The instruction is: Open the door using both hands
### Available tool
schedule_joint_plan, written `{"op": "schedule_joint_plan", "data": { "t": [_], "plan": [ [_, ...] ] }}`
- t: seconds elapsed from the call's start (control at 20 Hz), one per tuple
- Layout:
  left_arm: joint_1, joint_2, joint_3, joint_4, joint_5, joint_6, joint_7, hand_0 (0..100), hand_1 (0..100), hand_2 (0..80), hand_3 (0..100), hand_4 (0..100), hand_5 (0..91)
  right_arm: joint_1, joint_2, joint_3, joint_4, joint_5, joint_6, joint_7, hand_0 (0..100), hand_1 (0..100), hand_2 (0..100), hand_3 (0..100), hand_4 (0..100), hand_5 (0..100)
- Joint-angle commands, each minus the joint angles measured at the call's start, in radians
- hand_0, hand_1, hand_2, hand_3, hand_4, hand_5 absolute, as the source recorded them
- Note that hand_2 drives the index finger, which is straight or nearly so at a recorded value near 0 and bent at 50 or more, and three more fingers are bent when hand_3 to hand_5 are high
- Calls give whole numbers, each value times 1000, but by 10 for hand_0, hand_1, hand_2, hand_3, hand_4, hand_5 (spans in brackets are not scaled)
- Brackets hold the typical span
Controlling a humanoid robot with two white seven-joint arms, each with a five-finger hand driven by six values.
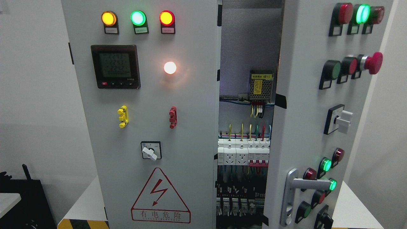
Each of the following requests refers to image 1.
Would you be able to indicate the grey cabinet door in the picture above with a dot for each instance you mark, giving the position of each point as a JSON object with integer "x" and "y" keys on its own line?
{"x": 188, "y": 150}
{"x": 320, "y": 41}

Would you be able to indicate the white breaker and socket row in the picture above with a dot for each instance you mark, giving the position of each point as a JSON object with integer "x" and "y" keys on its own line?
{"x": 243, "y": 152}

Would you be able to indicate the metal mesh power supply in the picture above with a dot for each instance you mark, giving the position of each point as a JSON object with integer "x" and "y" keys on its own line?
{"x": 261, "y": 85}

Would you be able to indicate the red high voltage warning sticker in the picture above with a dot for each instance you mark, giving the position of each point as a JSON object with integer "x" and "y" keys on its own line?
{"x": 159, "y": 201}

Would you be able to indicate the black digital power meter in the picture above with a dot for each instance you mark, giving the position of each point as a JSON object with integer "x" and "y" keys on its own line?
{"x": 116, "y": 66}

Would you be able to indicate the red indicator lamp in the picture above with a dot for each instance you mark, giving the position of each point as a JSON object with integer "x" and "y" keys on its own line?
{"x": 167, "y": 20}

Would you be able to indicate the green indicator lamp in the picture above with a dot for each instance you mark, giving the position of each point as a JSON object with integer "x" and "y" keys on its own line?
{"x": 139, "y": 21}

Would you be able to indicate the red mushroom emergency button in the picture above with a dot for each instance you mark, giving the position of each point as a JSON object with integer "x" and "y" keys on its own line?
{"x": 371, "y": 63}

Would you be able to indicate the black box at left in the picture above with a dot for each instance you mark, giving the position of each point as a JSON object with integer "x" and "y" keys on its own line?
{"x": 32, "y": 211}

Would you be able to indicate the silver door handle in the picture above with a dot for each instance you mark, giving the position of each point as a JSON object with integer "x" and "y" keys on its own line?
{"x": 292, "y": 183}

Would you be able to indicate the white rotary switch right door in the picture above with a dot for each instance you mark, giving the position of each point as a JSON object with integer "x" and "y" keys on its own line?
{"x": 338, "y": 119}

